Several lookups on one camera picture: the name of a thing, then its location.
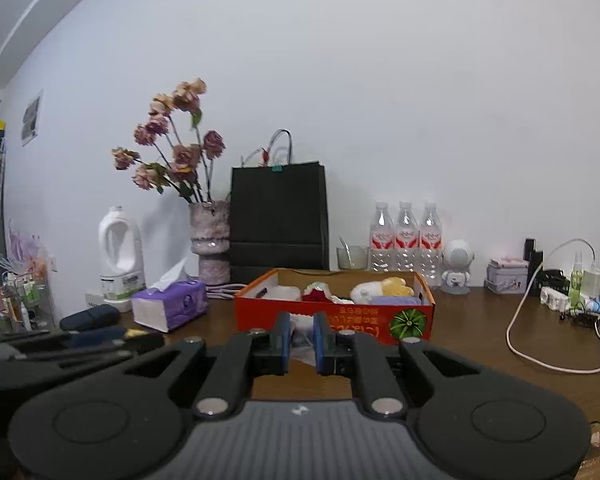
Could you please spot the clear water bottle red label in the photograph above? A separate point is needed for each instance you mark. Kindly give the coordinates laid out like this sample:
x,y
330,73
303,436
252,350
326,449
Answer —
x,y
406,240
382,240
430,245

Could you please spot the black paper bag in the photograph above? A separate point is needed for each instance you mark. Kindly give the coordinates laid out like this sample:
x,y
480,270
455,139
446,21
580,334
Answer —
x,y
280,210

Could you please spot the red rose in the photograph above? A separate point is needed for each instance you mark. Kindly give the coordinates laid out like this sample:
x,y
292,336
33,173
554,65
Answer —
x,y
315,296

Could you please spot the white power strip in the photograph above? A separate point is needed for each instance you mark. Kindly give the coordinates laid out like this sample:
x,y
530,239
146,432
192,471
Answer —
x,y
555,297

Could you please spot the dark blue glasses case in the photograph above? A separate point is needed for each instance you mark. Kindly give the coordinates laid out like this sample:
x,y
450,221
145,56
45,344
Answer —
x,y
90,317

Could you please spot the glass cup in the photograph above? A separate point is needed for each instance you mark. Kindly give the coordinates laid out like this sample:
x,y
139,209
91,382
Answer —
x,y
352,258

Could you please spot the white detergent bottle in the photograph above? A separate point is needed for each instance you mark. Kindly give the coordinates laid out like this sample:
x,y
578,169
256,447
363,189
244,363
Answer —
x,y
130,240

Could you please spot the small black object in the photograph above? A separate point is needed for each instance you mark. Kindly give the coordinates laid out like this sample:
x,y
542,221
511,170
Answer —
x,y
260,291

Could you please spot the white and yellow plush toy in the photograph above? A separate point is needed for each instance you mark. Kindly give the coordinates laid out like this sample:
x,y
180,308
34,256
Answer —
x,y
380,289

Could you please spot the pink speckled vase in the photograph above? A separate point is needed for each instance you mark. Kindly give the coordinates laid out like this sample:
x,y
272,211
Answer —
x,y
210,230

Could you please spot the purple towel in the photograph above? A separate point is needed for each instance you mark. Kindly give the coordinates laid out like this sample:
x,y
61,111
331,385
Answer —
x,y
395,301

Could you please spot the flat white box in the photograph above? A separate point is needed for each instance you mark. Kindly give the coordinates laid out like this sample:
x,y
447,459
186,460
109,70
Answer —
x,y
97,301

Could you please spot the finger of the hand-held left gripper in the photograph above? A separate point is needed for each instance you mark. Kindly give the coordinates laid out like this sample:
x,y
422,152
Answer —
x,y
80,356
145,342

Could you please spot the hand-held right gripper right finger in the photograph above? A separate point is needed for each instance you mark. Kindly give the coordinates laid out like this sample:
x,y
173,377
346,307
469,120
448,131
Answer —
x,y
321,342

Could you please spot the red cardboard box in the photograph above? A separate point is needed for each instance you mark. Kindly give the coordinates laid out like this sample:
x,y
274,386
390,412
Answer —
x,y
260,317

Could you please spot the black upright device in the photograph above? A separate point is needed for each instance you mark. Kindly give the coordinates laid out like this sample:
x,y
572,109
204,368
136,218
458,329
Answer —
x,y
532,260

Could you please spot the dried pink flowers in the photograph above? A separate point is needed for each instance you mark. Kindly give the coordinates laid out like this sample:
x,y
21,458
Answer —
x,y
185,155

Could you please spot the purple tissue box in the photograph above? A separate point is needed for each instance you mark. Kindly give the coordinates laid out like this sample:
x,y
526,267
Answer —
x,y
175,305

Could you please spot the metal spoon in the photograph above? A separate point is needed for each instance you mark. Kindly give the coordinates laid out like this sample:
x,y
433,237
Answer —
x,y
346,250

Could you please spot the wall poster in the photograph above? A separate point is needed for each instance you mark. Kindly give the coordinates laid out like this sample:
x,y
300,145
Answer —
x,y
31,117

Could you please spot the white astronaut figure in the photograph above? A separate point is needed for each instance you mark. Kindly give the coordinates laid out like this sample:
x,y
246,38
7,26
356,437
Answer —
x,y
457,260

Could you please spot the clear cosmetics organizer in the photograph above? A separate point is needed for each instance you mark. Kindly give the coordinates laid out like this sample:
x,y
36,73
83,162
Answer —
x,y
20,290

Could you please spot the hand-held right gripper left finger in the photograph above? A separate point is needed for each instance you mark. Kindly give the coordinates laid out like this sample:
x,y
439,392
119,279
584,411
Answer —
x,y
281,342

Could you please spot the white charger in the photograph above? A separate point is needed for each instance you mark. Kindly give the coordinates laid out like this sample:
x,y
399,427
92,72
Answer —
x,y
594,282

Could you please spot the small tin box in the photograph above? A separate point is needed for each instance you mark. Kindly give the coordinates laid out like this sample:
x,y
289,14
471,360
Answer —
x,y
505,277

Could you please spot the green spray bottle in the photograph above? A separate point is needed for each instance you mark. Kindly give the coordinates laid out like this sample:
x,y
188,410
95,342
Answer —
x,y
576,285

